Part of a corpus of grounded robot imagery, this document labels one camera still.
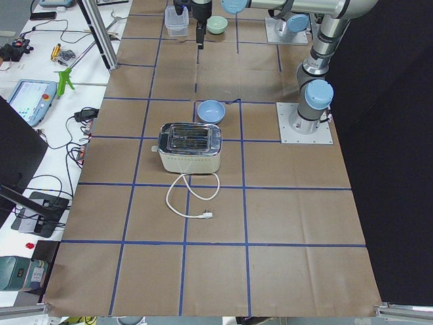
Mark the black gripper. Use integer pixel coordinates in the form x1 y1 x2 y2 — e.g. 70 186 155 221
191 0 212 49

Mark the green bowl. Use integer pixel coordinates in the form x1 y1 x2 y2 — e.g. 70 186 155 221
207 16 228 35

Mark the blue bowl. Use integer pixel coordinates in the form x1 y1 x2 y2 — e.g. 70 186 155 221
197 100 226 124

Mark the clear plastic food container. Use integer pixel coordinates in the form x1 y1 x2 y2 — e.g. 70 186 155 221
164 5 189 37

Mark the metal reacher rod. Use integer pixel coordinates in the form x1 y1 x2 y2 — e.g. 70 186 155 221
58 1 122 78

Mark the cream and chrome toaster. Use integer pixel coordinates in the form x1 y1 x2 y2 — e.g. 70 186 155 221
152 122 222 174

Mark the black power adapter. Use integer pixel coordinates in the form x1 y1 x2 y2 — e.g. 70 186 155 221
74 107 99 122

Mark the green clamp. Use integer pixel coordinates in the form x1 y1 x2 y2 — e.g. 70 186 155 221
57 67 75 98

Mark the yellow screwdriver tool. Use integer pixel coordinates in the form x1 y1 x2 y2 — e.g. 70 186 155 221
50 43 61 62

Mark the black smartphone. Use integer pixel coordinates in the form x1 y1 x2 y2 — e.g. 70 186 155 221
30 11 57 21

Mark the blue teach pendant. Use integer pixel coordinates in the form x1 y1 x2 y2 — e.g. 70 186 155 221
7 79 57 127

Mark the black monitor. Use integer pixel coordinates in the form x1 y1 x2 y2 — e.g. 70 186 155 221
0 95 49 227

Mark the black monitor base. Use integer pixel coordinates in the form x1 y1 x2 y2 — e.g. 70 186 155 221
11 192 70 238

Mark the green box device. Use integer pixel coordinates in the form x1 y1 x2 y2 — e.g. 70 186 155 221
1 256 49 291

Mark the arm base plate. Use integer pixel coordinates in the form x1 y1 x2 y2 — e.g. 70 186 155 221
276 102 334 145
265 16 310 45

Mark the aluminium frame post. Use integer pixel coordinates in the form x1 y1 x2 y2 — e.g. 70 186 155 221
76 0 118 70

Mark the white toaster power cord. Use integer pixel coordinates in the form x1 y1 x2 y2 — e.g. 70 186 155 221
165 171 221 220

